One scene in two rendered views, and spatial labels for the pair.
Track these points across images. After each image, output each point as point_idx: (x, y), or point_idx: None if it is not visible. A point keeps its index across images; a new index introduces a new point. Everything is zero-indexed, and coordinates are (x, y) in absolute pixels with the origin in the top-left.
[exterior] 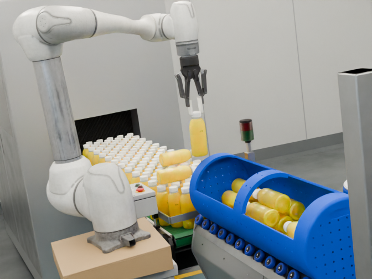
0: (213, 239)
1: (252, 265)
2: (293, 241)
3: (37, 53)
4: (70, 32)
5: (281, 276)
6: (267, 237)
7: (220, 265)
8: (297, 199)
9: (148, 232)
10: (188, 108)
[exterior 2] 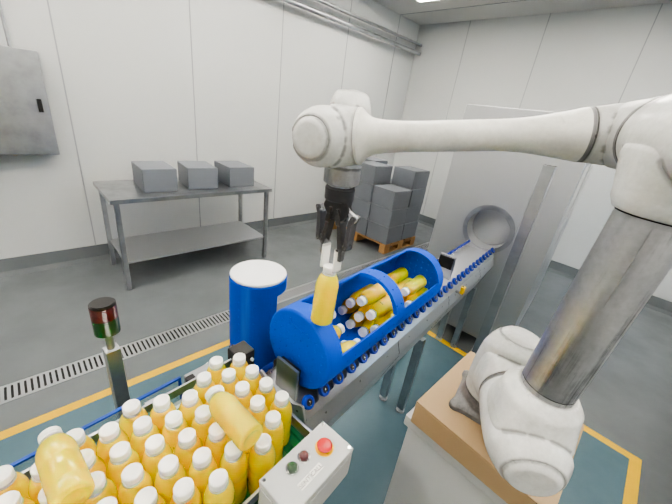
0: (341, 386)
1: (390, 345)
2: (438, 284)
3: None
4: None
5: (407, 324)
6: (422, 301)
7: (357, 392)
8: (340, 293)
9: (466, 371)
10: (336, 263)
